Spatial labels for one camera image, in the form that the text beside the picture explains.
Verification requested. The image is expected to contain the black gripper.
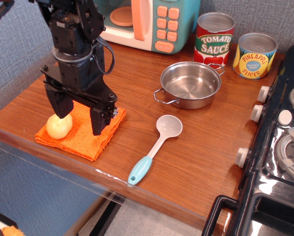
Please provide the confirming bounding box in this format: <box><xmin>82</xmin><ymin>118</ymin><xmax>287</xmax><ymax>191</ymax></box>
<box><xmin>41</xmin><ymin>45</ymin><xmax>118</xmax><ymax>136</ymax></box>

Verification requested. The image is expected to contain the small metal pot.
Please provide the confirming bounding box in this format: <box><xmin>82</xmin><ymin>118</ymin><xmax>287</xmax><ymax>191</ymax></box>
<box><xmin>153</xmin><ymin>61</ymin><xmax>225</xmax><ymax>110</ymax></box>

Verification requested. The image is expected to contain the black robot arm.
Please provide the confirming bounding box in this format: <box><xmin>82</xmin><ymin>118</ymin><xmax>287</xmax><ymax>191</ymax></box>
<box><xmin>37</xmin><ymin>0</ymin><xmax>118</xmax><ymax>136</ymax></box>

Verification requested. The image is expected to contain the yellow toy potato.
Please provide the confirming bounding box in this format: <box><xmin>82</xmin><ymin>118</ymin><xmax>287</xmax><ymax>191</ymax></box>
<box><xmin>46</xmin><ymin>114</ymin><xmax>73</xmax><ymax>139</ymax></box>

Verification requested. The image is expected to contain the orange folded cloth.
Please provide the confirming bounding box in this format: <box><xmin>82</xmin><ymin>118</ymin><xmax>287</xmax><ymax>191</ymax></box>
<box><xmin>35</xmin><ymin>102</ymin><xmax>126</xmax><ymax>161</ymax></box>

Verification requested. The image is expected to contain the toy microwave teal pink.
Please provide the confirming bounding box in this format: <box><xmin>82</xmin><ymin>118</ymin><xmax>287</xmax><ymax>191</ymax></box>
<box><xmin>94</xmin><ymin>0</ymin><xmax>201</xmax><ymax>55</ymax></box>

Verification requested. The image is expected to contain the orange object bottom corner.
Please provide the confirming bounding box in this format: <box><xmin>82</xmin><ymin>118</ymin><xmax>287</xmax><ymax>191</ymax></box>
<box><xmin>1</xmin><ymin>226</ymin><xmax>24</xmax><ymax>236</ymax></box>

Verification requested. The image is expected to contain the tomato sauce can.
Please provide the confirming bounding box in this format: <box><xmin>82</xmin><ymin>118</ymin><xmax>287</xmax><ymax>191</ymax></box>
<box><xmin>193</xmin><ymin>12</ymin><xmax>236</xmax><ymax>69</ymax></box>

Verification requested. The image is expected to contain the pineapple slices can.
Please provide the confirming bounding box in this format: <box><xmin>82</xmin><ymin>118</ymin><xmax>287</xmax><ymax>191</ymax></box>
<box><xmin>233</xmin><ymin>32</ymin><xmax>278</xmax><ymax>80</ymax></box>

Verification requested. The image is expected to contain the black toy stove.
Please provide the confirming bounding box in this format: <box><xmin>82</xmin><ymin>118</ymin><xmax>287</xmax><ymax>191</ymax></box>
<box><xmin>203</xmin><ymin>45</ymin><xmax>294</xmax><ymax>236</ymax></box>

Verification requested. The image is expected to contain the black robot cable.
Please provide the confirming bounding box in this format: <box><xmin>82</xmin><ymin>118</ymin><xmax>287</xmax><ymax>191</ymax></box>
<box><xmin>92</xmin><ymin>36</ymin><xmax>116</xmax><ymax>76</ymax></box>

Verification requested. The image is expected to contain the white ladle teal handle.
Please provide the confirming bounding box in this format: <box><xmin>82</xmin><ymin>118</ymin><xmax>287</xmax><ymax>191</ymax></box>
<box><xmin>127</xmin><ymin>115</ymin><xmax>183</xmax><ymax>185</ymax></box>

